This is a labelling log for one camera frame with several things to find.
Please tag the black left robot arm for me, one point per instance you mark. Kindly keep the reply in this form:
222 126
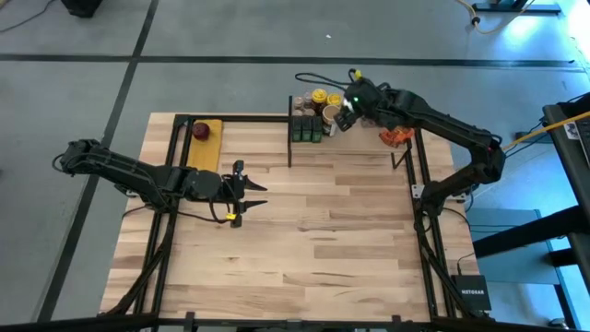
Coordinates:
124 173

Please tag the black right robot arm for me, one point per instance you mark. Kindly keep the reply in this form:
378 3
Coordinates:
456 129

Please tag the yellow-lidded spice jar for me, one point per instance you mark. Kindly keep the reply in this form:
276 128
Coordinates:
334 99
319 95

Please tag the orange taco seasoning packet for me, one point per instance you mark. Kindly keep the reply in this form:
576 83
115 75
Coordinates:
396 137

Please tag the black stand base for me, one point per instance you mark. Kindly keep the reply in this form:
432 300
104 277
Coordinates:
516 7

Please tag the dark red apple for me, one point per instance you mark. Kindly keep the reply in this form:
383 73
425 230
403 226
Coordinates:
201 130

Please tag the black Netgear network switch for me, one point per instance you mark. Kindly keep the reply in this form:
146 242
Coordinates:
471 291

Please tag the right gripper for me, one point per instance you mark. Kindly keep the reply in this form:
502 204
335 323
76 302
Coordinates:
369 103

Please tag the black aluminium table frame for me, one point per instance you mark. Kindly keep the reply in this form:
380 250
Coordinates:
230 118

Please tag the black floor object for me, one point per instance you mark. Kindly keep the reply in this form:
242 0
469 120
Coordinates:
83 7

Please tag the small cork-lidded glass jar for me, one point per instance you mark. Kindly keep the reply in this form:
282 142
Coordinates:
310 112
309 99
298 101
298 112

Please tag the black side desk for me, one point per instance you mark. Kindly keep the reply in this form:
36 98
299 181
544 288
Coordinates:
571 175

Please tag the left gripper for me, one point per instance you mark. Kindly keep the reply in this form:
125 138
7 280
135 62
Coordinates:
237 196

